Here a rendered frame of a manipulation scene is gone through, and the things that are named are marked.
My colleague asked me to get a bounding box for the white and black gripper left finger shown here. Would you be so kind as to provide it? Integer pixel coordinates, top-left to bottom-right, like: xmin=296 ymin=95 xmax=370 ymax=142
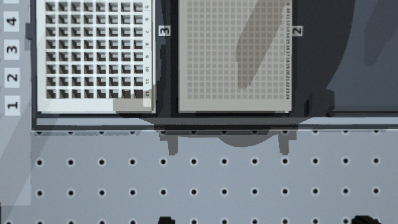
xmin=158 ymin=217 xmax=175 ymax=224

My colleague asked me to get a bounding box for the white multi-well plate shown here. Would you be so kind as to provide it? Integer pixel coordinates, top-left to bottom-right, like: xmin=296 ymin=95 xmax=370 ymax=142
xmin=36 ymin=0 xmax=156 ymax=114

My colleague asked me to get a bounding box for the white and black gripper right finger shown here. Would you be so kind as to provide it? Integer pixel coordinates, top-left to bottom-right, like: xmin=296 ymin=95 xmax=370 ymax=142
xmin=351 ymin=215 xmax=381 ymax=224

